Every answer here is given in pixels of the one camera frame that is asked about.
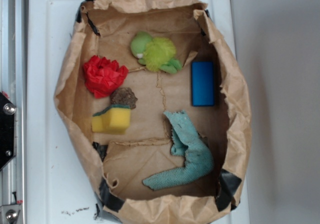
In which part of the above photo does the black metal bracket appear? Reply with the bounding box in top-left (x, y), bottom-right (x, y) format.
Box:
top-left (0, 92), bottom-right (17, 171)

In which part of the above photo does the light blue terry cloth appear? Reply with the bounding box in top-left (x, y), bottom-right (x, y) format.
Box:
top-left (142, 110), bottom-right (214, 191)

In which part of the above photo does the brown paper lined box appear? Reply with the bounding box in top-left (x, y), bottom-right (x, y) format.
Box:
top-left (54, 0), bottom-right (252, 224)

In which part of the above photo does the green plush frog toy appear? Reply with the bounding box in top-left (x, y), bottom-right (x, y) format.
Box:
top-left (130, 31), bottom-right (183, 74)

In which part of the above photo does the yellow sponge with green pad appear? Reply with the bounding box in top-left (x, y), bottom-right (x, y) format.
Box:
top-left (91, 104), bottom-right (131, 135)

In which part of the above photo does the white plastic tray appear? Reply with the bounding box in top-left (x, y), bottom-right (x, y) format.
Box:
top-left (26, 0), bottom-right (251, 224)

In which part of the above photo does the red crumpled tissue paper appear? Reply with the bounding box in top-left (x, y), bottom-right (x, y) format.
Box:
top-left (83, 55), bottom-right (129, 99)

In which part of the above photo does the aluminium frame rail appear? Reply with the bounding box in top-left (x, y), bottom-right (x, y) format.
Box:
top-left (0, 0), bottom-right (28, 224)

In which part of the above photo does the blue rectangular block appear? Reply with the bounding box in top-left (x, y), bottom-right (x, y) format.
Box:
top-left (191, 61), bottom-right (215, 107)

